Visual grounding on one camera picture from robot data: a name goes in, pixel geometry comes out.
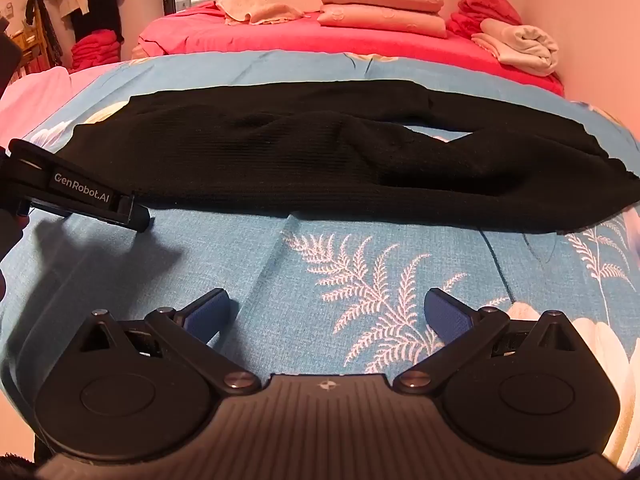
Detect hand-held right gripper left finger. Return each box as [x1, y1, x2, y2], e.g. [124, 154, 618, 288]
[75, 288, 261, 397]

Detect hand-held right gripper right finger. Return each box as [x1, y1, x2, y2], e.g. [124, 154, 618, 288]
[392, 288, 581, 395]

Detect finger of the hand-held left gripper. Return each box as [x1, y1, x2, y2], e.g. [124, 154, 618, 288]
[129, 203, 152, 233]

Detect black pants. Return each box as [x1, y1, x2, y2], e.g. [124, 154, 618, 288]
[64, 80, 640, 235]

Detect blue floral bed sheet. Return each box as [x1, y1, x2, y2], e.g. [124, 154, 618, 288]
[0, 52, 640, 471]

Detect coral pink blanket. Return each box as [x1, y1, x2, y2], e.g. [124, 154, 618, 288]
[0, 65, 101, 133]

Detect stack of red blankets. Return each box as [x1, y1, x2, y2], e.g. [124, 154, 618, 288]
[70, 29, 122, 72]

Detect bamboo shelf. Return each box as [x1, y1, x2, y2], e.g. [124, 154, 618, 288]
[7, 7, 51, 78]

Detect beige towel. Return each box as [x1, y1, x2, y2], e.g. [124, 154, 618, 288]
[216, 0, 306, 26]

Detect red bed blanket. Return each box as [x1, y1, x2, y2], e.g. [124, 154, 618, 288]
[132, 2, 566, 98]

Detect folded cream blanket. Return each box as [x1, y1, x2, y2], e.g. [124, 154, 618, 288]
[471, 18, 560, 77]

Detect pink folded cloth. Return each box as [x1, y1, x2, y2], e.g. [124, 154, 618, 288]
[316, 4, 447, 38]

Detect folded red clothes pile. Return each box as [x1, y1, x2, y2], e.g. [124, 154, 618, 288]
[446, 0, 523, 41]

